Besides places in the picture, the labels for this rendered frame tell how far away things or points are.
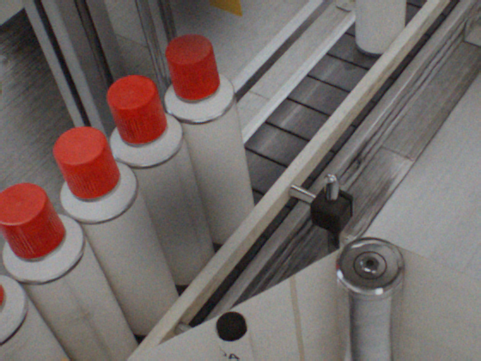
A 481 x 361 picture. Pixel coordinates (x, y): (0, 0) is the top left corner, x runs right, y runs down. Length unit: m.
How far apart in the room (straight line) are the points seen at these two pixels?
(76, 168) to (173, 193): 0.10
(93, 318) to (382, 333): 0.20
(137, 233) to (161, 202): 0.04
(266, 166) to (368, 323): 0.31
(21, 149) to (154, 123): 0.38
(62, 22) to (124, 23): 0.37
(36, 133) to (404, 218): 0.43
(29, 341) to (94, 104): 0.26
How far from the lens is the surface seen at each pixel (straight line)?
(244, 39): 0.92
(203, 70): 0.52
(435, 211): 0.67
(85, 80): 0.65
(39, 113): 0.90
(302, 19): 0.73
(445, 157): 0.71
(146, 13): 0.61
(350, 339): 0.46
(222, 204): 0.61
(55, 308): 0.51
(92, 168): 0.47
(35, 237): 0.46
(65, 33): 0.62
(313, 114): 0.75
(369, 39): 0.80
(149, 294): 0.57
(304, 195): 0.65
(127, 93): 0.50
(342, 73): 0.79
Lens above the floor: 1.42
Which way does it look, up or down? 51 degrees down
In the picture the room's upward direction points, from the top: 8 degrees counter-clockwise
